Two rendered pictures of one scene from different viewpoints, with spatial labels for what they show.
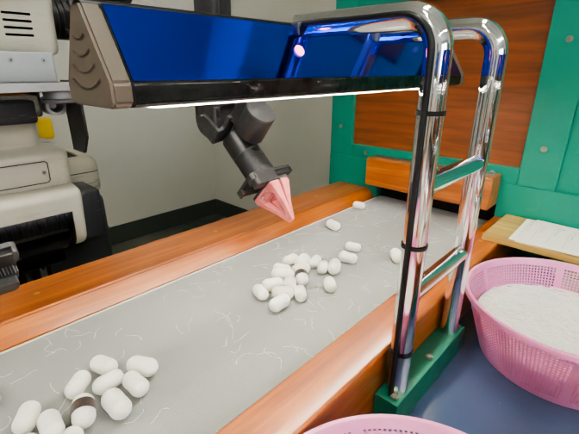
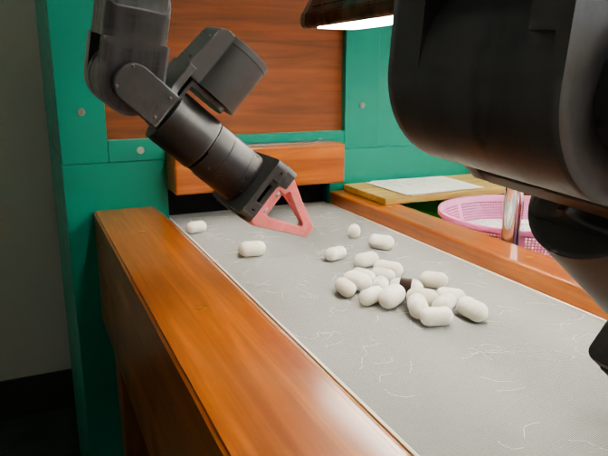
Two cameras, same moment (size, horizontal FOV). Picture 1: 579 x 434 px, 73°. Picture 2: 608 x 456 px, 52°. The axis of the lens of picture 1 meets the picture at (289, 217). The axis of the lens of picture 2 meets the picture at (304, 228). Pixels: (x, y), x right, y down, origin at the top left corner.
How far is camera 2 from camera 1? 0.75 m
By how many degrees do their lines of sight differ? 64
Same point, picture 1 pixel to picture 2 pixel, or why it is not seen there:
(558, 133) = (370, 86)
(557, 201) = (380, 157)
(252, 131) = (247, 89)
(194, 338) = (538, 379)
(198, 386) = not seen: outside the picture
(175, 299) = (410, 386)
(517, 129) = (331, 88)
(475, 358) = not seen: hidden behind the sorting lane
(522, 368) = not seen: hidden behind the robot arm
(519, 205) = (351, 171)
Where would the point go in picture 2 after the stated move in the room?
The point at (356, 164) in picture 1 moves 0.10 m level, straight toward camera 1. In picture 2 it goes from (124, 175) to (169, 180)
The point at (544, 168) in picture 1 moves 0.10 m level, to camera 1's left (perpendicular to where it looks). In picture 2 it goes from (365, 125) to (347, 129)
